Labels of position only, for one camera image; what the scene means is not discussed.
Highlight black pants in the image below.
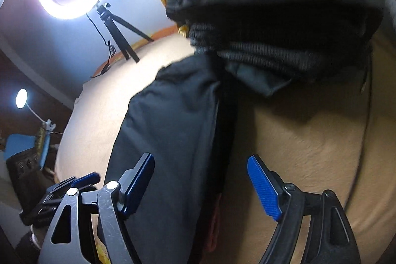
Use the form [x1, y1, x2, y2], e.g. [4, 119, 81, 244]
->
[106, 54, 231, 263]

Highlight leopard print cushion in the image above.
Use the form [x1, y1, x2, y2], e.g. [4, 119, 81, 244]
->
[35, 127, 46, 162]

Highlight blue chair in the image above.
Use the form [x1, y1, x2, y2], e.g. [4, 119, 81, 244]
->
[3, 132, 51, 169]

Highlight white clip desk lamp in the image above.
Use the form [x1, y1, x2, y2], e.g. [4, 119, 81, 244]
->
[15, 88, 56, 133]

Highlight small black tripod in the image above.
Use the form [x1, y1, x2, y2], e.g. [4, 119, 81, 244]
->
[95, 3, 153, 63]

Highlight stack of folded dark clothes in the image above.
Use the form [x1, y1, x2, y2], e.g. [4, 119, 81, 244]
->
[167, 0, 383, 96]

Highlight left forearm with bracelets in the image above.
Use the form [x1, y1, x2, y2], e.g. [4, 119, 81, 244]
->
[15, 225, 48, 264]

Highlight black power cable with switch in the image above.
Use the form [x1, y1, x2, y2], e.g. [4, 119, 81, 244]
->
[85, 12, 117, 78]

